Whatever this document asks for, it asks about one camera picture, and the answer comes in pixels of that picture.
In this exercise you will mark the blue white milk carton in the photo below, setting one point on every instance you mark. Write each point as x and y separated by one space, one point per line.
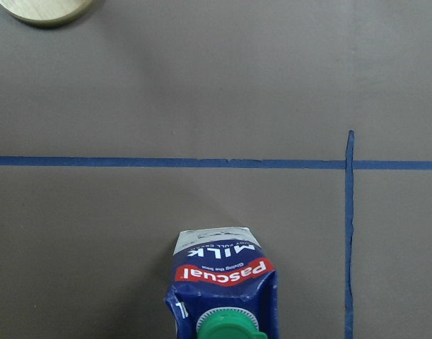
222 286

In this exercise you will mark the wooden mug tree stand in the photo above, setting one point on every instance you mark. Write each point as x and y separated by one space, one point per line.
46 13

